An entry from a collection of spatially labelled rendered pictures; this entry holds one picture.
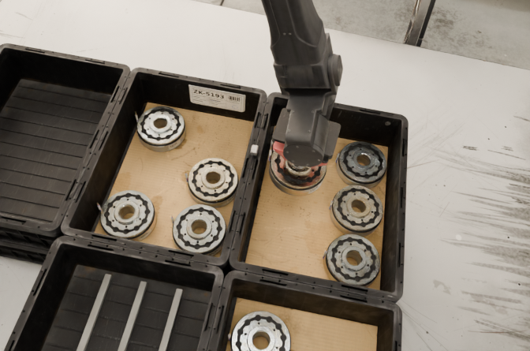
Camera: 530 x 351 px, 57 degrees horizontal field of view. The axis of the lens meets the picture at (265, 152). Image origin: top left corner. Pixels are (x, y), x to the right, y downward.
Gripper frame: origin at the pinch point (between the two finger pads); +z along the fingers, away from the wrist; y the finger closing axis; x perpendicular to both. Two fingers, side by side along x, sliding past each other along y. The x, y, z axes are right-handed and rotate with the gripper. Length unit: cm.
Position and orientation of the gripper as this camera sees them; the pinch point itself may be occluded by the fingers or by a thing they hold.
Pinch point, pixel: (300, 158)
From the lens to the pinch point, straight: 87.8
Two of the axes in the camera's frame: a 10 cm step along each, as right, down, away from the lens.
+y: 9.5, 2.9, -1.0
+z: -0.7, 5.1, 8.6
